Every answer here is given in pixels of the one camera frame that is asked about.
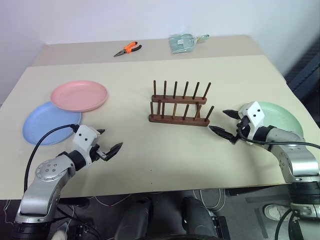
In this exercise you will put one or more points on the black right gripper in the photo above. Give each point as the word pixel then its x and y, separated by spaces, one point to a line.
pixel 245 128

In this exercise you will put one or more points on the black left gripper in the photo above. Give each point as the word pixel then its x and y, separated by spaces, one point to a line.
pixel 93 153

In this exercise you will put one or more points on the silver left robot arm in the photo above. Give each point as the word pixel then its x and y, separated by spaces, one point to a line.
pixel 47 172

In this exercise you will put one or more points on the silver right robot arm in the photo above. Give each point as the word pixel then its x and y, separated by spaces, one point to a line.
pixel 300 162

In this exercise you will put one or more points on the wooden dish rack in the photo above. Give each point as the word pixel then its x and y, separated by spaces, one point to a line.
pixel 178 119

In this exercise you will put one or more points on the green plate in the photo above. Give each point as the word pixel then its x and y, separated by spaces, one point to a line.
pixel 280 115

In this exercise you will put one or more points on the pink plate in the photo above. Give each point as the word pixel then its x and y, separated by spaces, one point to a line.
pixel 78 95

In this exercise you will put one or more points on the blue plate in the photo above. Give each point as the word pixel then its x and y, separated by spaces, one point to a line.
pixel 42 125

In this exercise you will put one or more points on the dark rounded shape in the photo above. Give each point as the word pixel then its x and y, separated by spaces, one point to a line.
pixel 197 217
pixel 136 220

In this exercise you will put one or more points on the black ribbed object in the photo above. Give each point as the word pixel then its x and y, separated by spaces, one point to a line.
pixel 305 72

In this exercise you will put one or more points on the white shoe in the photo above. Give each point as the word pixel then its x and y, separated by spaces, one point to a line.
pixel 276 211

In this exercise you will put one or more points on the black box under table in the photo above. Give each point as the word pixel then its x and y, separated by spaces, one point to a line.
pixel 221 228

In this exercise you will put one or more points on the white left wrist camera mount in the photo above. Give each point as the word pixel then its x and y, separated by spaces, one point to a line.
pixel 83 138

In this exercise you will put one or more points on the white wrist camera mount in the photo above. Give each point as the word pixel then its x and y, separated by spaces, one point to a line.
pixel 83 138
pixel 255 113

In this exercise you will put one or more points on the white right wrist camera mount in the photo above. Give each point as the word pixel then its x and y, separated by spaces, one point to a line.
pixel 255 113

